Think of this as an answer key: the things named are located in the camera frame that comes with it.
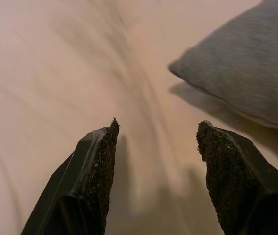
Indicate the cream bed sheet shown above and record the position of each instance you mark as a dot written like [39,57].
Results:
[55,73]

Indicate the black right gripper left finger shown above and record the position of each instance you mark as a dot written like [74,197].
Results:
[97,176]

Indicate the grey pillow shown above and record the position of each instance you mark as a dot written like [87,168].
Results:
[246,54]

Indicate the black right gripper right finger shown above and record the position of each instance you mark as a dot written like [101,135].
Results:
[227,171]

